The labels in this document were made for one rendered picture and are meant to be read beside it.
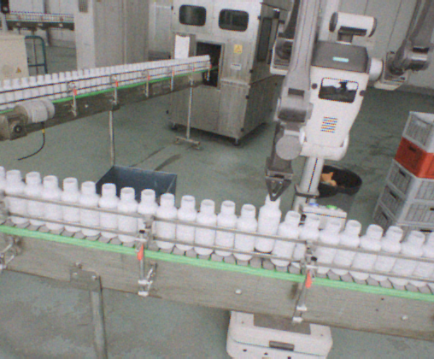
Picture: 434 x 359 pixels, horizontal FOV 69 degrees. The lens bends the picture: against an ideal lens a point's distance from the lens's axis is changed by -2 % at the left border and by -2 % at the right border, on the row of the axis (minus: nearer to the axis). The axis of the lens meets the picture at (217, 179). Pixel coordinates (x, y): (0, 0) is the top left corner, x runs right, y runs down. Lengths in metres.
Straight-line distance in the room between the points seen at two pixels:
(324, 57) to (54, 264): 1.25
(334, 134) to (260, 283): 0.73
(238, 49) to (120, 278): 3.74
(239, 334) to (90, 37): 5.93
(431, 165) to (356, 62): 1.74
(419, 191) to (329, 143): 1.76
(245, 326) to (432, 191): 2.04
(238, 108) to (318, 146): 3.15
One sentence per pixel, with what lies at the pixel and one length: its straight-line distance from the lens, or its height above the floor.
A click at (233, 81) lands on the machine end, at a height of 0.89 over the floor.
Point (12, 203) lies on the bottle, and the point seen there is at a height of 1.08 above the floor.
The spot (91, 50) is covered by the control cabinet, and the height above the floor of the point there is 0.85.
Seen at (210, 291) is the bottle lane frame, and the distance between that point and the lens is 1.03.
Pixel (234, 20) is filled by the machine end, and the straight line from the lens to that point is 4.48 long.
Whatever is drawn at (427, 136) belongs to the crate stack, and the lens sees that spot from 3.02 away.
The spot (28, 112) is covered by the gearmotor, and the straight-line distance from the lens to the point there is 2.29.
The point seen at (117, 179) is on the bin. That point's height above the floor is 0.88.
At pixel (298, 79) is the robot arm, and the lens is 0.82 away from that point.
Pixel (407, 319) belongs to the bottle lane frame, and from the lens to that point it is 1.17.
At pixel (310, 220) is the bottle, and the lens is 0.93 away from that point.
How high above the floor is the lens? 1.63
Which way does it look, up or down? 26 degrees down
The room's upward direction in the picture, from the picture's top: 7 degrees clockwise
